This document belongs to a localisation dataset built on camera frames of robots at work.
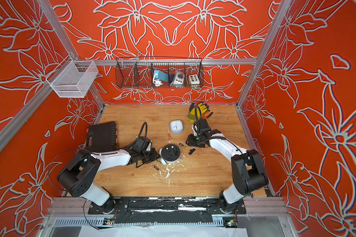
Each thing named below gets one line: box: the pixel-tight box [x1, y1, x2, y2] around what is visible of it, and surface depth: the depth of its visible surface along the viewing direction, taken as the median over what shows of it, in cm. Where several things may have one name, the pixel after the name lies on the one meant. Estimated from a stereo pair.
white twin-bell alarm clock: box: [159, 144, 181, 166], surface depth 89 cm
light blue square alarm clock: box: [170, 119, 184, 134], surface depth 104 cm
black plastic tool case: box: [85, 121, 117, 153], surface depth 97 cm
